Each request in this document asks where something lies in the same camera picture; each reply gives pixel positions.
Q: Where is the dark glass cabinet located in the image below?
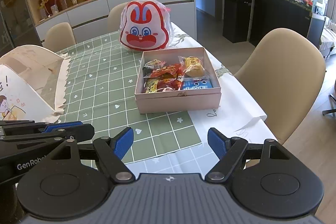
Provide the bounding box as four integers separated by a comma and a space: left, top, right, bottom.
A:
0, 0, 44, 58

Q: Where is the white sofa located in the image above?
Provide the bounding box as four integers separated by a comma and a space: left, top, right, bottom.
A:
320, 26, 336, 58

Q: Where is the green checked tablecloth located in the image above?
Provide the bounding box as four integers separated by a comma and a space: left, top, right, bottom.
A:
54, 30, 202, 164

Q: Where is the blue snack packet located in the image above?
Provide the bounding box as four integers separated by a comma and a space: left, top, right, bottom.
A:
181, 78, 214, 91

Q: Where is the red packet with white label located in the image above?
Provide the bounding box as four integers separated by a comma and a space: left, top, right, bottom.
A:
157, 78, 184, 90

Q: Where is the red white rabbit face bag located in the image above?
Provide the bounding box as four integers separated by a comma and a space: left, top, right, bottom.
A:
119, 0, 172, 52

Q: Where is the yellow cake clear packet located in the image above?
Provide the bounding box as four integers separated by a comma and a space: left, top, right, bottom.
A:
178, 55, 205, 79

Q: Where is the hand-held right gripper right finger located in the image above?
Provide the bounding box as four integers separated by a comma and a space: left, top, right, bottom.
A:
205, 127, 292, 184

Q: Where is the black fish tank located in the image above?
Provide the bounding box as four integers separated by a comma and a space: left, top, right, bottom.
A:
256, 0, 326, 47

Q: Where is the beige chair back left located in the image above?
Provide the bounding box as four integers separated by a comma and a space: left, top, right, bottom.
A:
42, 22, 77, 52

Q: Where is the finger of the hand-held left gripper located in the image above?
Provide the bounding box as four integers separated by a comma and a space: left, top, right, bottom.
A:
0, 120, 95, 138
0, 135, 77, 153

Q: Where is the pink yellow snack packet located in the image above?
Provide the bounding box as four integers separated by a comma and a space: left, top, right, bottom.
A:
143, 77, 168, 94

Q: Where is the wooden wall cabinet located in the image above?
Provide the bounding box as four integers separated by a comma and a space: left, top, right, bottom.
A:
18, 0, 197, 51

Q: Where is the black chair base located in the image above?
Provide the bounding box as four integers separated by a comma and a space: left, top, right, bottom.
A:
322, 94, 336, 118

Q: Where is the pink cardboard box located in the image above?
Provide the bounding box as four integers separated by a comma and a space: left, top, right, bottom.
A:
134, 47, 222, 114

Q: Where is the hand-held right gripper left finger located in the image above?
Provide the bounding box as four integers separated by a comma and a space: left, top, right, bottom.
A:
45, 127, 135, 184

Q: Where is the gold ornament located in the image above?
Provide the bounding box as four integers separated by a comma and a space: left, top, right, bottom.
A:
38, 0, 58, 17

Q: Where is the black water dispenser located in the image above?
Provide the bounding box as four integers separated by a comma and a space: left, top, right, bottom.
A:
223, 0, 254, 43

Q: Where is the white cartoon paper bag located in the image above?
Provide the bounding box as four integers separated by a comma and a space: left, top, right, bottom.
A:
0, 64, 56, 122

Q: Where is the orange red snack packet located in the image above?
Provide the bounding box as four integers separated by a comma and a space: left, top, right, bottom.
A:
150, 63, 184, 78

